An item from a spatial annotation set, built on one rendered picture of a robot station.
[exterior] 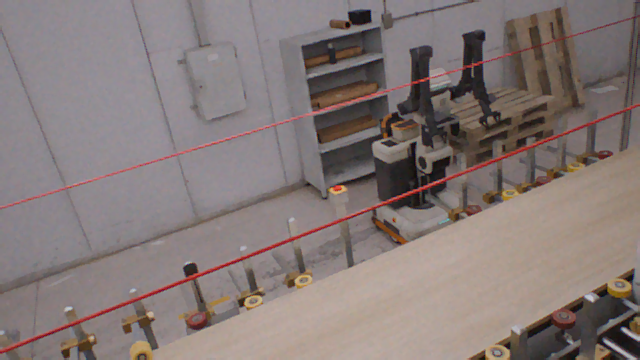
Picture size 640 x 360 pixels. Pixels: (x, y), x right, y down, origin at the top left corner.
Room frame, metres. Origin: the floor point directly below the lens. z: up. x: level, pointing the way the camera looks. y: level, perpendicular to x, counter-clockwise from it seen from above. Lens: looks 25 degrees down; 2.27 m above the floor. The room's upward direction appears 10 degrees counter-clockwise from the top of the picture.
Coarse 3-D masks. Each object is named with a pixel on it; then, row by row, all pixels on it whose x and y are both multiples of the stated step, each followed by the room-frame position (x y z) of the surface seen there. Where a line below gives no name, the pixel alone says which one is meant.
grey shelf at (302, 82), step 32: (320, 32) 4.86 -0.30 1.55; (352, 32) 4.68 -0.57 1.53; (384, 32) 4.80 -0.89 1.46; (288, 64) 4.76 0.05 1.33; (352, 64) 4.67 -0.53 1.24; (384, 64) 4.83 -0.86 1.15; (384, 96) 4.91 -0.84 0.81; (320, 128) 4.98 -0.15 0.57; (320, 160) 4.49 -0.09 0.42; (352, 160) 5.02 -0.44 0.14
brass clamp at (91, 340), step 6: (90, 336) 1.70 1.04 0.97; (66, 342) 1.68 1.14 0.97; (72, 342) 1.68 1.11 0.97; (78, 342) 1.67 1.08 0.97; (84, 342) 1.67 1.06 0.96; (90, 342) 1.68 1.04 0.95; (96, 342) 1.70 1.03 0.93; (60, 348) 1.65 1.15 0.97; (66, 348) 1.65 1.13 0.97; (78, 348) 1.66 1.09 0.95; (84, 348) 1.67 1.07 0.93; (90, 348) 1.68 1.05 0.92; (66, 354) 1.65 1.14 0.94
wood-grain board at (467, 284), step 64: (576, 192) 2.27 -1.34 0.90; (384, 256) 2.00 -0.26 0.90; (448, 256) 1.91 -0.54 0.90; (512, 256) 1.82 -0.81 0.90; (576, 256) 1.74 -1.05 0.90; (256, 320) 1.70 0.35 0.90; (320, 320) 1.63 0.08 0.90; (384, 320) 1.56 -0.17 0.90; (448, 320) 1.50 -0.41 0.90; (512, 320) 1.44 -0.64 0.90
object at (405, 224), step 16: (448, 192) 3.66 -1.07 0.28; (384, 208) 3.60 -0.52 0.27; (400, 208) 3.53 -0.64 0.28; (416, 208) 3.49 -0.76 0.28; (432, 208) 3.44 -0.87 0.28; (384, 224) 3.57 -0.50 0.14; (400, 224) 3.35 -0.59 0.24; (416, 224) 3.25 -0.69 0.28; (432, 224) 3.24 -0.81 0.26; (448, 224) 3.28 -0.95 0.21; (400, 240) 3.36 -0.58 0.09
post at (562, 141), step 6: (564, 120) 2.67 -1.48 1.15; (564, 126) 2.67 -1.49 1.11; (558, 132) 2.70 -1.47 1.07; (558, 138) 2.70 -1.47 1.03; (564, 138) 2.68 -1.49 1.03; (558, 144) 2.70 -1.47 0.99; (564, 144) 2.68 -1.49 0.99; (558, 150) 2.69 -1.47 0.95; (564, 150) 2.68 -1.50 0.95; (558, 156) 2.69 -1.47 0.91; (564, 156) 2.68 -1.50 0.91; (558, 162) 2.69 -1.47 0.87; (564, 162) 2.68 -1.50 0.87
